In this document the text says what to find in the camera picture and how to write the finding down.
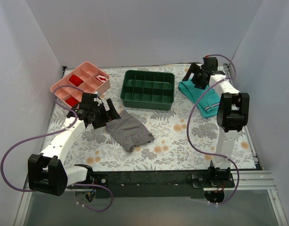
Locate pink divided storage box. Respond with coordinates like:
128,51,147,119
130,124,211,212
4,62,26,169
50,62,111,107

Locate green divided storage box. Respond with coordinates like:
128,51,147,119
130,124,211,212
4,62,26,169
120,70,175,111

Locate red white rolled cloth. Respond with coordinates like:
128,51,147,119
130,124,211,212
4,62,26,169
96,75,108,83

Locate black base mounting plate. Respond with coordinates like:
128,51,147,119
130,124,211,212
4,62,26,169
70,168,237,201

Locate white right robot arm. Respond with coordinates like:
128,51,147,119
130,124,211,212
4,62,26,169
183,54,249,188

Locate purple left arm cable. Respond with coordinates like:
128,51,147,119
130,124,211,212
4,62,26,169
0,85,114,213

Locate red rolled cloth lower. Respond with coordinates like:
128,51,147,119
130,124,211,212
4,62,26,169
65,97,79,107

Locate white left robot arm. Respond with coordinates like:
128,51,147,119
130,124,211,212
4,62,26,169
28,93,120,196

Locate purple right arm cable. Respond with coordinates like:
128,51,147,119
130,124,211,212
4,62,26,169
186,54,240,206

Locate red rolled cloth upper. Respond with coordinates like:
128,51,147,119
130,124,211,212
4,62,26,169
69,74,84,87

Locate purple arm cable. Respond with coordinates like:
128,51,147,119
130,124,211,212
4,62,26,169
0,85,114,213
186,54,240,206

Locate teal shorts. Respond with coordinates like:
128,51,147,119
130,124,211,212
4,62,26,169
177,79,221,118

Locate grey striped underwear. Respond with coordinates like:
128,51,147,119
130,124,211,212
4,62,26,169
106,110,155,152

